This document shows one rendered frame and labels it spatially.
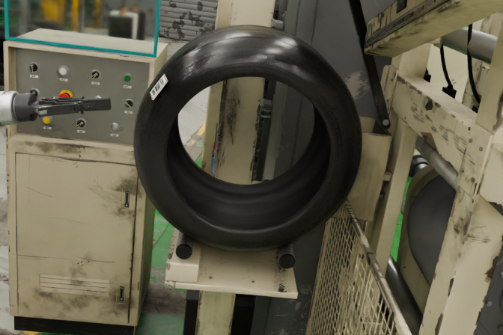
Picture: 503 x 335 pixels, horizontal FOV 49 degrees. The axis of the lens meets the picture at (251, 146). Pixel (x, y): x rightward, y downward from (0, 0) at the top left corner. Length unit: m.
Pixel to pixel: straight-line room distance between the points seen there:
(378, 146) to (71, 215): 1.26
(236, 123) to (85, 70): 0.70
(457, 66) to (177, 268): 3.75
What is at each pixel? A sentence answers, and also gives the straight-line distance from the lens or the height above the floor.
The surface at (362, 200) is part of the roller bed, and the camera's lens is 1.80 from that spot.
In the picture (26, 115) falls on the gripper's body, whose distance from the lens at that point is 1.52.
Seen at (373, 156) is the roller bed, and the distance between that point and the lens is 1.75.
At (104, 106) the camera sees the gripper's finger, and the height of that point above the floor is 1.25.
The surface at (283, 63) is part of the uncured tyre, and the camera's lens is 1.31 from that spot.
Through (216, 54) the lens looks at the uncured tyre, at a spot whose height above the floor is 1.44.
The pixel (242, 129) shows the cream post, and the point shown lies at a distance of 1.74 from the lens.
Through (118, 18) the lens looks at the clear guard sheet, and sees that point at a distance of 2.10.
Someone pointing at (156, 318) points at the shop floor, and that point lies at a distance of 2.76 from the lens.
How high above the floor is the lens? 1.66
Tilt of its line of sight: 19 degrees down
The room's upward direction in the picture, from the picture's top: 8 degrees clockwise
